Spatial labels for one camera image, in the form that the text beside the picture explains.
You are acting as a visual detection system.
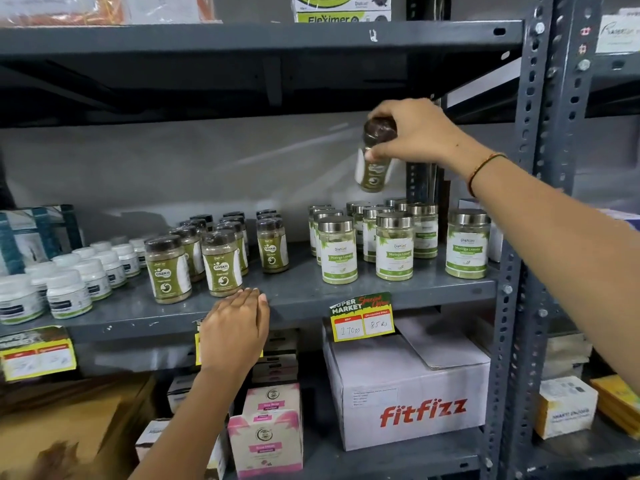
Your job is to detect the person's right hand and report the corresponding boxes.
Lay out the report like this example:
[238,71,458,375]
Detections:
[365,98,494,181]

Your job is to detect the person's left hand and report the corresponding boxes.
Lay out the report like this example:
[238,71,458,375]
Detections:
[199,288,271,379]

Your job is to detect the brown-lid green powder jar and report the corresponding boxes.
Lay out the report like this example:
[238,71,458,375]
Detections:
[354,117,401,193]

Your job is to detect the person's left forearm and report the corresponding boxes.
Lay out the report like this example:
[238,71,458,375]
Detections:
[129,365,253,480]

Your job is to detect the person's right forearm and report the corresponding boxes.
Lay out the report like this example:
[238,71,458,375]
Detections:
[467,154,640,395]

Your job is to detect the group of brown-capped powder bottles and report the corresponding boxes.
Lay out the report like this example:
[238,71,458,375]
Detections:
[144,210,290,305]

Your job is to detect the stack of flat grey boxes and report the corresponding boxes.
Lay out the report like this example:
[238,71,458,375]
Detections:
[251,329,301,385]

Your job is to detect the small pink product box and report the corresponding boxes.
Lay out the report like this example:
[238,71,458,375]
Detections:
[243,383,301,416]

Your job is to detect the white product box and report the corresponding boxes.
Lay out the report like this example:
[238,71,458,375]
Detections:
[134,419,228,480]
[166,374,202,414]

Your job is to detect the group of silver-lid green-label jars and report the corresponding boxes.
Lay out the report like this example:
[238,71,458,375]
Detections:
[307,197,493,286]

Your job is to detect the yellow price tag green header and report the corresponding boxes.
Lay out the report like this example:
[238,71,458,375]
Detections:
[329,293,396,343]

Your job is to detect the large pink product box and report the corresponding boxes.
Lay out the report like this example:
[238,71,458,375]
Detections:
[227,410,305,480]

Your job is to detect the grey metal shelving rack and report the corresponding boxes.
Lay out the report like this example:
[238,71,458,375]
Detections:
[0,0,591,480]

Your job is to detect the group of white plastic tubs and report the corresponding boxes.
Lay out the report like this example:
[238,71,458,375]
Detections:
[0,237,149,326]

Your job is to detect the green and white product boxes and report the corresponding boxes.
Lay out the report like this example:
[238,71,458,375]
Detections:
[291,0,393,23]

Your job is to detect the white carton with red print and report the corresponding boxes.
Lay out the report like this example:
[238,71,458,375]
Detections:
[322,314,491,452]

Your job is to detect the yellow price tag brown header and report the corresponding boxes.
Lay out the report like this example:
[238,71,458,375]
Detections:
[0,326,78,383]

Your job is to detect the brown cardboard box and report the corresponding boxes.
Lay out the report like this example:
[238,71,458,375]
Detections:
[0,374,158,480]

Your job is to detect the blue and white box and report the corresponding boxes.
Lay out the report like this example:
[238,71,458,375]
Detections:
[0,204,84,276]

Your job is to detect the grey metal side rack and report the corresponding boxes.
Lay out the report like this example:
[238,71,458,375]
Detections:
[550,0,640,480]

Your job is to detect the white paper label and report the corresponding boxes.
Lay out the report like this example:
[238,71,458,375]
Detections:
[595,14,640,55]

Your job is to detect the stack of white flat boxes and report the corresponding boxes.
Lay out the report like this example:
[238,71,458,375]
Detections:
[541,333,594,380]

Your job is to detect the white box with yellow side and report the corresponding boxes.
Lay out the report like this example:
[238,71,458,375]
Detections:
[534,376,599,441]

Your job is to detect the clear bag with orange contents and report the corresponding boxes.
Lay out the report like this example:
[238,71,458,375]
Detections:
[0,0,217,26]

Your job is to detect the stack of yellow packets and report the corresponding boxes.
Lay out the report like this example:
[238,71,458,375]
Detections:
[591,374,640,441]

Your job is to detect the red thread bracelet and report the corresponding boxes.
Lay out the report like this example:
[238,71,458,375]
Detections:
[467,152,508,198]

